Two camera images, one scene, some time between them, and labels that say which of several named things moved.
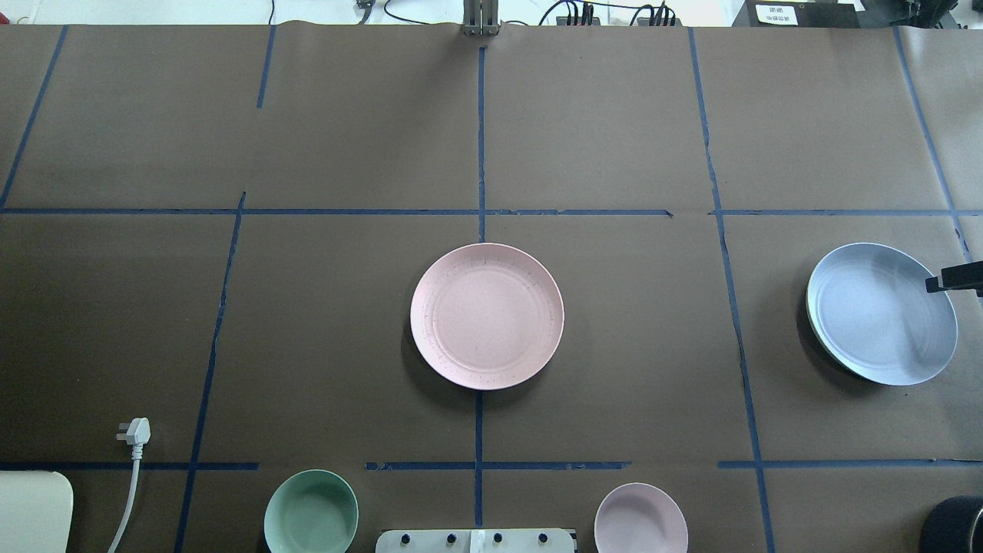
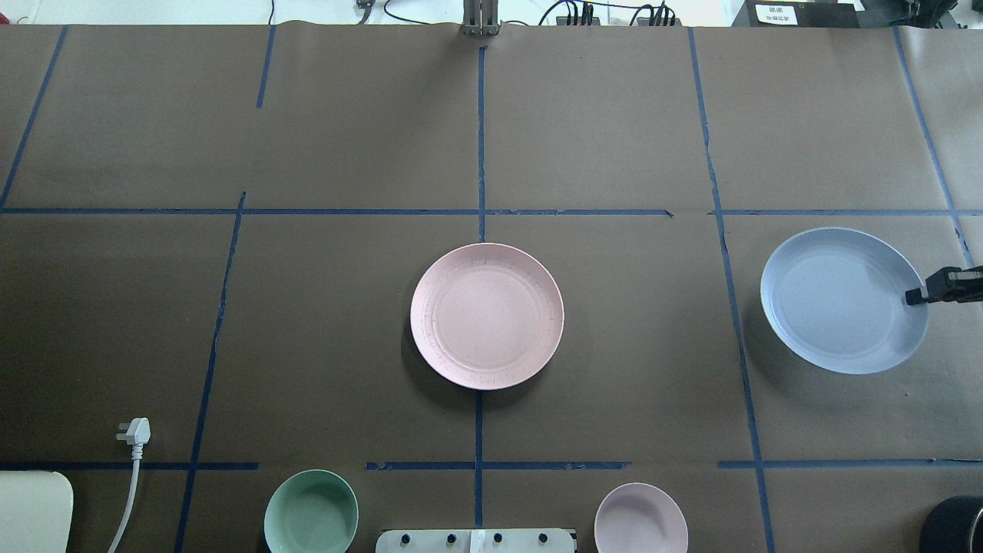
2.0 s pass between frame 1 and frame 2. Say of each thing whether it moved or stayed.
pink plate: stayed
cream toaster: stayed
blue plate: moved
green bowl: stayed
